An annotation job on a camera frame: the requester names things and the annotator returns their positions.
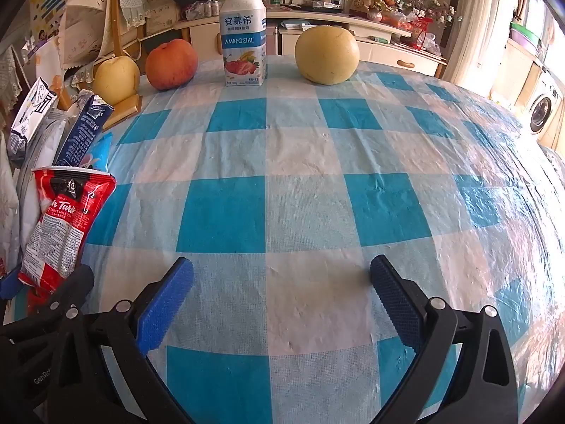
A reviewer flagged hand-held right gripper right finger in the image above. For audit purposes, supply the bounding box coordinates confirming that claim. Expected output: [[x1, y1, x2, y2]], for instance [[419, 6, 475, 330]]
[[370, 255, 519, 424]]

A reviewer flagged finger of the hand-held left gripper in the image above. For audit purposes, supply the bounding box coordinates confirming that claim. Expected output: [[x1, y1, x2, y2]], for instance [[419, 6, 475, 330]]
[[0, 271, 23, 303], [26, 265, 95, 315]]

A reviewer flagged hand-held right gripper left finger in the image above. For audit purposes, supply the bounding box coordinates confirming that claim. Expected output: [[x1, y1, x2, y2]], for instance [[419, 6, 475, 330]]
[[46, 256, 197, 424]]

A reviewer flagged red milk tea packet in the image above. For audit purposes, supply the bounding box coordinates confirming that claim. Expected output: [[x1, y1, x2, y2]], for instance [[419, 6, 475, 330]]
[[18, 165, 118, 292]]

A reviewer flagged blue and white snack packet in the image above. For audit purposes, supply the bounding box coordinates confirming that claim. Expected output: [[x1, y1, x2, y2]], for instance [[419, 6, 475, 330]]
[[53, 90, 114, 169]]

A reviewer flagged silver milk carton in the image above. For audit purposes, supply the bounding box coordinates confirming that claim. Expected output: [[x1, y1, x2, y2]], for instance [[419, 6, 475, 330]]
[[9, 76, 58, 169], [26, 108, 69, 173]]

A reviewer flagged light blue cow packet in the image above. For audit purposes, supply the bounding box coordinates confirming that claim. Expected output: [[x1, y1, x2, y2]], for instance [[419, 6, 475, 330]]
[[86, 132, 113, 173]]

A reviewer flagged crumpled silver milk carton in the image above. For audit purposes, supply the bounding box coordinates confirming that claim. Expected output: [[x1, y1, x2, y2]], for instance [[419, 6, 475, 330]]
[[26, 108, 69, 173]]

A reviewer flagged blue checked tablecloth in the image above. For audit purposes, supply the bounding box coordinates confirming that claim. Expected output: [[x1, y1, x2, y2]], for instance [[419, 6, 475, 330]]
[[0, 55, 565, 424]]

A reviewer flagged yellow flat box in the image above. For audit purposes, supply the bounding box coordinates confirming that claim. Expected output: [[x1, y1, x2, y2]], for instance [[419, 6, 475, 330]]
[[102, 95, 143, 131]]

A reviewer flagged yellow pear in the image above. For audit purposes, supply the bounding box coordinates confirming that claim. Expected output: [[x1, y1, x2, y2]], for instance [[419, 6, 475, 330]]
[[295, 25, 359, 86], [93, 55, 141, 107]]

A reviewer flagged red apple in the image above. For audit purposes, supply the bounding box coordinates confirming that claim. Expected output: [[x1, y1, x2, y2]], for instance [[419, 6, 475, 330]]
[[145, 39, 198, 91]]

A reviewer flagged white washing machine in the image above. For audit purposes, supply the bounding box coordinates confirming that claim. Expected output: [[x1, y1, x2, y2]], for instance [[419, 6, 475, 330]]
[[527, 66, 565, 135]]

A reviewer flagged white TV cabinet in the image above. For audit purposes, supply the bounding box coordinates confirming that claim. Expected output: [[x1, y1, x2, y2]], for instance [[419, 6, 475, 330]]
[[174, 6, 448, 80]]

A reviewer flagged wooden chair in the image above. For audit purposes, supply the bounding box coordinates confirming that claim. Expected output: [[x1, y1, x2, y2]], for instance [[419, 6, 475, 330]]
[[57, 0, 186, 98]]

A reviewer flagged cream printed chair cover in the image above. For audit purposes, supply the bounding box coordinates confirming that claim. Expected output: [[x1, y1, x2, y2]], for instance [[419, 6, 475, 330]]
[[59, 0, 120, 71]]

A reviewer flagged red gift bag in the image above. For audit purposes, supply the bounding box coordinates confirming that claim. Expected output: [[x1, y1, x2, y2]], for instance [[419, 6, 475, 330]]
[[412, 18, 435, 49]]

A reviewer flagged white yogurt bottle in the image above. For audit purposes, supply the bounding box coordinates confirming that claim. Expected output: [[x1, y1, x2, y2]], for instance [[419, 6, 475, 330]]
[[219, 0, 268, 87]]

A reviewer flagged light blue lace cloth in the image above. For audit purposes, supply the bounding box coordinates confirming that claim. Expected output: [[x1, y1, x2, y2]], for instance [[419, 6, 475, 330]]
[[114, 0, 148, 31]]

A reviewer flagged cream curtain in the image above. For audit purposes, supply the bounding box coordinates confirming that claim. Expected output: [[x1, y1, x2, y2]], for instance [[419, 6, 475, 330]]
[[446, 0, 530, 98]]

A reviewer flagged wrapped pack of silver cans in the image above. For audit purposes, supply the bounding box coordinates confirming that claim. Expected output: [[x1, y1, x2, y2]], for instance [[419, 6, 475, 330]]
[[190, 0, 221, 19]]

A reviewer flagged gold gift bag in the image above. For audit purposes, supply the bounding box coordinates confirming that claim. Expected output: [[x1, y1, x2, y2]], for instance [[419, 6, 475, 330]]
[[349, 0, 389, 18]]

